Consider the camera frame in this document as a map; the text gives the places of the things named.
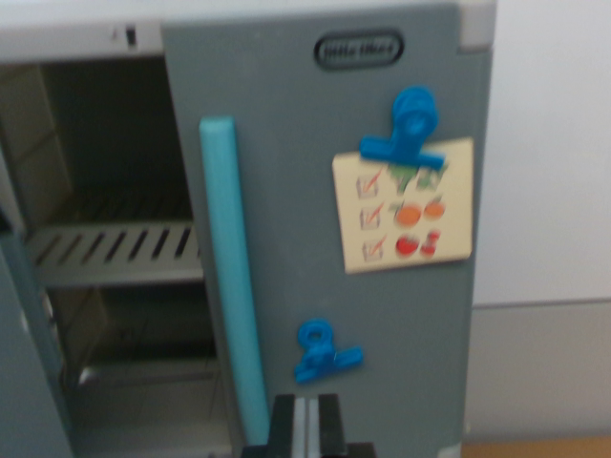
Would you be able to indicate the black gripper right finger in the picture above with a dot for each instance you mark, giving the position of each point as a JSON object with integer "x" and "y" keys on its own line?
{"x": 329, "y": 420}

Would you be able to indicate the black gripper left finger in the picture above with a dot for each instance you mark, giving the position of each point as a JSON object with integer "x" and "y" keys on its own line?
{"x": 284, "y": 420}

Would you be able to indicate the grey solid fridge shelf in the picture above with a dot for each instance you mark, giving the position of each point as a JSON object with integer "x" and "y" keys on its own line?
{"x": 143, "y": 369}

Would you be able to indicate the grey slotted fridge shelf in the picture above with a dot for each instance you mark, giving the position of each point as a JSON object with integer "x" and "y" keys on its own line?
{"x": 114, "y": 267}

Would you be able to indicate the grey door with logo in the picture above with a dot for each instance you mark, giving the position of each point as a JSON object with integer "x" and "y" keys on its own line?
{"x": 296, "y": 191}

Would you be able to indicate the grey toy fridge cabinet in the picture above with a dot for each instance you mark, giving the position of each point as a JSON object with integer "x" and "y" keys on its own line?
{"x": 119, "y": 143}

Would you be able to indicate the small blue clip magnet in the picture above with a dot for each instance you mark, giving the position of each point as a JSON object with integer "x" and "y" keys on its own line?
{"x": 320, "y": 358}

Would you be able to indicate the cream shopping list card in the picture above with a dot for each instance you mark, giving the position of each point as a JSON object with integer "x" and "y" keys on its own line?
{"x": 453, "y": 214}

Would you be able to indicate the large blue clip magnet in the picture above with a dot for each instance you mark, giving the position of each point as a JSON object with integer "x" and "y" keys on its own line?
{"x": 410, "y": 129}

